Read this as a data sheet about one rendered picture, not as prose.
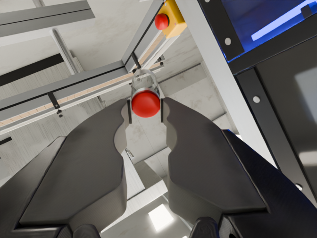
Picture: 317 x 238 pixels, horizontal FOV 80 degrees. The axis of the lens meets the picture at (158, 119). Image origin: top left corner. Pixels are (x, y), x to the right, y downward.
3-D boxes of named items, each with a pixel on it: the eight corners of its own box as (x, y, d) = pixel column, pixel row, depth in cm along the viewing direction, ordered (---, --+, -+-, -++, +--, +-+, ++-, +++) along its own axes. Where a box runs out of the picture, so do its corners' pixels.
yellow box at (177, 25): (186, -5, 52) (197, 19, 53) (173, 12, 59) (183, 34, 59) (164, -1, 49) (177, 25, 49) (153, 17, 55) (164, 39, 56)
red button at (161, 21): (168, 8, 51) (174, 22, 51) (161, 18, 55) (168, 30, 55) (156, 11, 49) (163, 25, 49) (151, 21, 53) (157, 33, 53)
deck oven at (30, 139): (99, 76, 418) (146, 166, 430) (36, 103, 387) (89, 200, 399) (89, 38, 247) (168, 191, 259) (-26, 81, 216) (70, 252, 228)
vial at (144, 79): (156, 68, 16) (162, 88, 13) (157, 91, 17) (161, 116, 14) (131, 68, 16) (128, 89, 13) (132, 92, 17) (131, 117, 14)
